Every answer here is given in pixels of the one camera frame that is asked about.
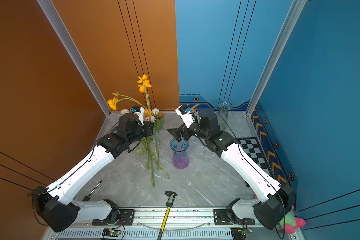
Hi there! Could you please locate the right green circuit board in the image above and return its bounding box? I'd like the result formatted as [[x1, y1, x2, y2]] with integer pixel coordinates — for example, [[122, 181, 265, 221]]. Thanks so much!
[[231, 228, 253, 240]]

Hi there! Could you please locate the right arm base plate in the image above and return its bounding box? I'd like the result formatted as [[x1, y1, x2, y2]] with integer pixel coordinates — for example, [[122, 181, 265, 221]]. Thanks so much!
[[213, 209, 256, 226]]

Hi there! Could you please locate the pink green plush toy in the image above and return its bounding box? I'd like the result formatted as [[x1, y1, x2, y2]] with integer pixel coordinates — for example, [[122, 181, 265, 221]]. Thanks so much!
[[254, 194, 307, 235]]

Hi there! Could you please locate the black white checkerboard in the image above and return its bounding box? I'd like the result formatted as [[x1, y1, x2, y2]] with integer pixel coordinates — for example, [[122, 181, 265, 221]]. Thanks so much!
[[237, 137, 274, 178]]

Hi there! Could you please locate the left green circuit board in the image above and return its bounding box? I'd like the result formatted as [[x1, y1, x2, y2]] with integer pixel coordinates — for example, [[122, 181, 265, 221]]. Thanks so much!
[[101, 228, 124, 240]]

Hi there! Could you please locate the yellow black caliper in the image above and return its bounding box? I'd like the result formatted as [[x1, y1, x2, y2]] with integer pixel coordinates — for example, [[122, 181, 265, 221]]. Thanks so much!
[[157, 191, 178, 240]]

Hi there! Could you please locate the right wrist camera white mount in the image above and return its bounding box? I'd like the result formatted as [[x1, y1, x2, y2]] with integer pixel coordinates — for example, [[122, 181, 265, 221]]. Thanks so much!
[[175, 105, 197, 129]]

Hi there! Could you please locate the right aluminium corner post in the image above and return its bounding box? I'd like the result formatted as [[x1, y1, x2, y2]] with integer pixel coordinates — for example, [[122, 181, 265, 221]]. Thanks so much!
[[246, 0, 307, 117]]

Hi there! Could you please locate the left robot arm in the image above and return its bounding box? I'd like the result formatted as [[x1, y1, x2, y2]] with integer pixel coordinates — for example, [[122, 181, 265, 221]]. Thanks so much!
[[30, 113, 155, 233]]

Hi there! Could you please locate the blue purple glass vase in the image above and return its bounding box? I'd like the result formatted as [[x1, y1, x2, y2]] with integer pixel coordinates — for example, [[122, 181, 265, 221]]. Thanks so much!
[[170, 138, 190, 169]]

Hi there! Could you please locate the aluminium corner post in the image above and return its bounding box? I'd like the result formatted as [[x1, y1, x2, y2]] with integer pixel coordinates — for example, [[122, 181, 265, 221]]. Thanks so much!
[[246, 0, 307, 117], [37, 0, 111, 117]]

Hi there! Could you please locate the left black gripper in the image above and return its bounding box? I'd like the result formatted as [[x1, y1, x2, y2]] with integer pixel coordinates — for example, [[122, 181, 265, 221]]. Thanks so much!
[[127, 121, 155, 147]]

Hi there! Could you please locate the green handled screwdriver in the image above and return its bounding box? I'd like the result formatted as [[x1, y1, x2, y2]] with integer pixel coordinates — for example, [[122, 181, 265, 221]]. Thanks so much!
[[82, 181, 103, 202]]

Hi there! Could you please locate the yellow poppy flower stem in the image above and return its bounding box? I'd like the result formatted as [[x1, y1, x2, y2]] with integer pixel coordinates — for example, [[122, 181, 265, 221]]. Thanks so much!
[[106, 74, 153, 111]]

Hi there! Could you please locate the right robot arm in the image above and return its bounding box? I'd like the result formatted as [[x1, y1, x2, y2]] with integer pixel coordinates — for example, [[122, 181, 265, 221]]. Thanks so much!
[[168, 105, 296, 230]]

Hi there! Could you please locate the mixed flower bunch on table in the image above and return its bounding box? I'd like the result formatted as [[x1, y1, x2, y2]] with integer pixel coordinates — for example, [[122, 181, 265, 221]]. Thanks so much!
[[137, 108, 170, 187]]

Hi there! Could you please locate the green circuit board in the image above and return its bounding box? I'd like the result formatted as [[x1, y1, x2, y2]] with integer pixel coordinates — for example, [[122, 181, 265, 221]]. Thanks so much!
[[231, 228, 253, 240], [101, 228, 124, 240]]

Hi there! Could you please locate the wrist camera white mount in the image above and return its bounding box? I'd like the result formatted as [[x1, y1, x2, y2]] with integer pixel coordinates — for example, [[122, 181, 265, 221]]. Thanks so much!
[[131, 106, 144, 126], [175, 105, 197, 129]]

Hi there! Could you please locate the aluminium front rail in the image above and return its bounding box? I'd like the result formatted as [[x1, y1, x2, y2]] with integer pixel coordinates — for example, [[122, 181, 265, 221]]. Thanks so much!
[[43, 207, 305, 240]]

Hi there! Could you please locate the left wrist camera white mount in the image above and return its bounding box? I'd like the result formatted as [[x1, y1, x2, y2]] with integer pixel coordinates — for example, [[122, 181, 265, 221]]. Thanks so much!
[[131, 106, 144, 126]]

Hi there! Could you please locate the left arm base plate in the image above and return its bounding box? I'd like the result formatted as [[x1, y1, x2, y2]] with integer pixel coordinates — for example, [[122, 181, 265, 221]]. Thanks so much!
[[92, 209, 135, 226]]

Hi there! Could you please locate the clear grey glass vase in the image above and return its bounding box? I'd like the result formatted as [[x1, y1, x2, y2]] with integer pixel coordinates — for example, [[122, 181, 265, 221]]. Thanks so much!
[[218, 101, 233, 124]]

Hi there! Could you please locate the left aluminium corner post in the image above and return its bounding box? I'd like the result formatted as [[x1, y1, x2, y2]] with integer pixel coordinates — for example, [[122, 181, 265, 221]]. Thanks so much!
[[37, 0, 111, 117]]

